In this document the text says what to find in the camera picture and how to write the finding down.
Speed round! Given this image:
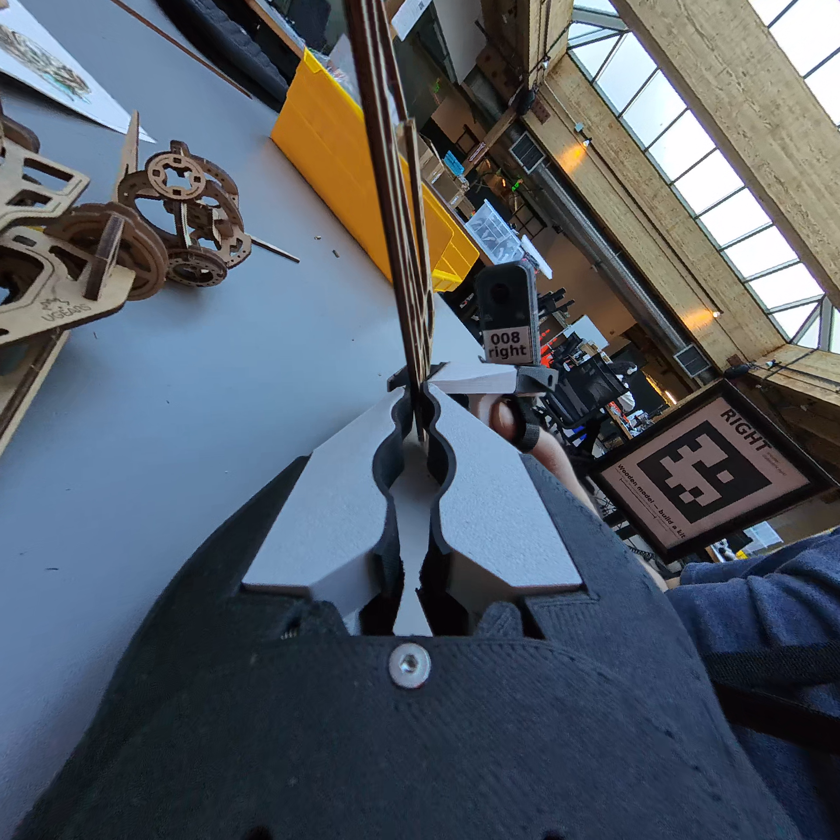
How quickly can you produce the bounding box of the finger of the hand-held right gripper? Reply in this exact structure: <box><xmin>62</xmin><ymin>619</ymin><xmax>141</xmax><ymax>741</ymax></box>
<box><xmin>430</xmin><ymin>362</ymin><xmax>520</xmax><ymax>396</ymax></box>

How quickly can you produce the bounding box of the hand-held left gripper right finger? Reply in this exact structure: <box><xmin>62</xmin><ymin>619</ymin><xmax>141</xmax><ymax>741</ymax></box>
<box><xmin>428</xmin><ymin>382</ymin><xmax>585</xmax><ymax>634</ymax></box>

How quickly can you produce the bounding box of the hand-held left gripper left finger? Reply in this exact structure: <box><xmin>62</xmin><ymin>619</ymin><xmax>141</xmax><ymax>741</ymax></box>
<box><xmin>241</xmin><ymin>386</ymin><xmax>404</xmax><ymax>636</ymax></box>

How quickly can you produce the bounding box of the laser-cut wooden parts sheet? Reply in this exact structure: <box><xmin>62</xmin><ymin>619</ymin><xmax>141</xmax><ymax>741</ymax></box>
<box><xmin>343</xmin><ymin>0</ymin><xmax>438</xmax><ymax>455</ymax></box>

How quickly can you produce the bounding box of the round wooden cage model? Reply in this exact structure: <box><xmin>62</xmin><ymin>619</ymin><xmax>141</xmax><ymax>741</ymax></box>
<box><xmin>117</xmin><ymin>112</ymin><xmax>301</xmax><ymax>288</ymax></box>

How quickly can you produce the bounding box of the wooden mechanical gear model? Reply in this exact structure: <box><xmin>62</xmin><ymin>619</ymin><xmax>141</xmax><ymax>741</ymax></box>
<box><xmin>0</xmin><ymin>98</ymin><xmax>170</xmax><ymax>455</ymax></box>

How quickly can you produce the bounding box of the person's right hand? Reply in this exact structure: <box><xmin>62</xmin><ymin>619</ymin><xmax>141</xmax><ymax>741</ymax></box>
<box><xmin>489</xmin><ymin>395</ymin><xmax>599</xmax><ymax>509</ymax></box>

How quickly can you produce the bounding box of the black office chair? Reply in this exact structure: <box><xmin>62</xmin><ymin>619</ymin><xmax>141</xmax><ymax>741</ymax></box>
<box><xmin>558</xmin><ymin>354</ymin><xmax>632</xmax><ymax>429</ymax></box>

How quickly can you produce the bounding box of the shelf of cardboard boxes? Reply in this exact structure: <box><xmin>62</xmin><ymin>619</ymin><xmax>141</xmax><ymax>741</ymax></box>
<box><xmin>419</xmin><ymin>134</ymin><xmax>471</xmax><ymax>206</ymax></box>

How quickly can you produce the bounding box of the black framed marker sign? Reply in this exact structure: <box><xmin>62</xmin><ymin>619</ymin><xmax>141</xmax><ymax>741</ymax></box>
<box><xmin>587</xmin><ymin>377</ymin><xmax>838</xmax><ymax>564</ymax></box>

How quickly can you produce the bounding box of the yellow plastic bin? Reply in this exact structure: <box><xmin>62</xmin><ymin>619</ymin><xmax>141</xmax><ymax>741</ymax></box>
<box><xmin>270</xmin><ymin>47</ymin><xmax>480</xmax><ymax>294</ymax></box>

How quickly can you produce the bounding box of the white paper poster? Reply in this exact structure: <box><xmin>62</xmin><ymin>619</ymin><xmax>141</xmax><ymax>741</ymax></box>
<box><xmin>392</xmin><ymin>0</ymin><xmax>435</xmax><ymax>42</ymax></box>

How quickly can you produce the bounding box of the black bag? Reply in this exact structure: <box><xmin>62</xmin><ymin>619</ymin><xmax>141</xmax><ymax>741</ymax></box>
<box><xmin>157</xmin><ymin>0</ymin><xmax>291</xmax><ymax>114</ymax></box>

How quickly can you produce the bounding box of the thin dark wooden strip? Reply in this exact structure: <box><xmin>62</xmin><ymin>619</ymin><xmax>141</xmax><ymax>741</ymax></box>
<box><xmin>110</xmin><ymin>0</ymin><xmax>254</xmax><ymax>101</ymax></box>

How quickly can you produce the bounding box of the instruction booklet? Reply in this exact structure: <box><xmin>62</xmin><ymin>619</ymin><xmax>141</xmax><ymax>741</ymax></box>
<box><xmin>0</xmin><ymin>0</ymin><xmax>158</xmax><ymax>144</ymax></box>

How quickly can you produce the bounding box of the black lanyard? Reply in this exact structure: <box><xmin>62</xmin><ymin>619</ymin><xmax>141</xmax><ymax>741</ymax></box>
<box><xmin>705</xmin><ymin>656</ymin><xmax>840</xmax><ymax>750</ymax></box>

